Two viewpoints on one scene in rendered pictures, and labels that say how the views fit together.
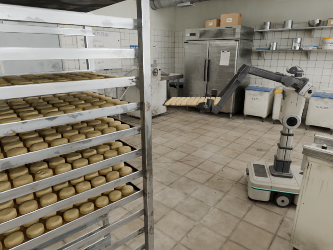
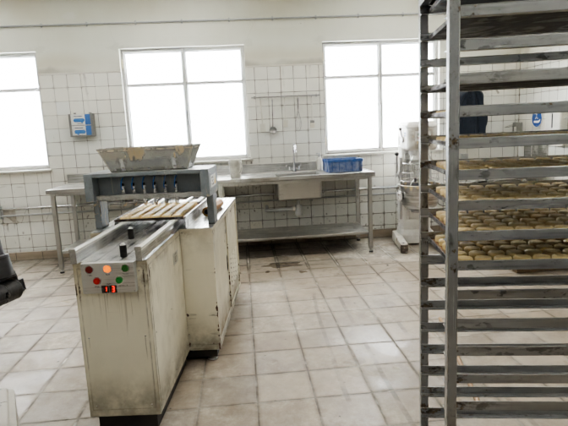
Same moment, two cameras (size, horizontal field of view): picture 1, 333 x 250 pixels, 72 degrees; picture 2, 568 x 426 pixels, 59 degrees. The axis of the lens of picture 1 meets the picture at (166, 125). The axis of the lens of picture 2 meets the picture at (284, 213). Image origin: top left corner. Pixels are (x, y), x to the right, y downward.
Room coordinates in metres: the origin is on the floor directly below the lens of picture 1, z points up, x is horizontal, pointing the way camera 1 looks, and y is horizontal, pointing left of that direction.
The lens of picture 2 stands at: (2.49, 1.06, 1.39)
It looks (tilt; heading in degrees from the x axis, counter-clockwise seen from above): 10 degrees down; 226
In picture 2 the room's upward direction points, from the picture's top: 3 degrees counter-clockwise
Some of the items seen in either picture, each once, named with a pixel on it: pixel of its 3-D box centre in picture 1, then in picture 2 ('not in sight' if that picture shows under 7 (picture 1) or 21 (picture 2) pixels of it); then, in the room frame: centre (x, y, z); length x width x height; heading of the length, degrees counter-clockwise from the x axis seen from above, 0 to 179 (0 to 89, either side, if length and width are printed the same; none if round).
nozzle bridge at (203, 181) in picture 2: not in sight; (155, 197); (0.93, -1.67, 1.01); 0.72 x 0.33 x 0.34; 135
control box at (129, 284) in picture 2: (308, 156); (109, 276); (1.55, -1.06, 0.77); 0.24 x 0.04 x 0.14; 135
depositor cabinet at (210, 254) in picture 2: not in sight; (179, 269); (0.60, -2.01, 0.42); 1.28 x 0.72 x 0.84; 45
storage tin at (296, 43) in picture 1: (296, 44); not in sight; (5.11, -2.73, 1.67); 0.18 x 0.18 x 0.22
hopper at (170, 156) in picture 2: not in sight; (151, 157); (0.93, -1.67, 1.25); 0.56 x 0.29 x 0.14; 135
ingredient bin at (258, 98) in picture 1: (258, 102); not in sight; (5.30, -2.17, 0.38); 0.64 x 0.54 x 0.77; 143
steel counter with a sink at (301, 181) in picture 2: not in sight; (217, 201); (-0.85, -3.46, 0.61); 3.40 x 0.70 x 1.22; 141
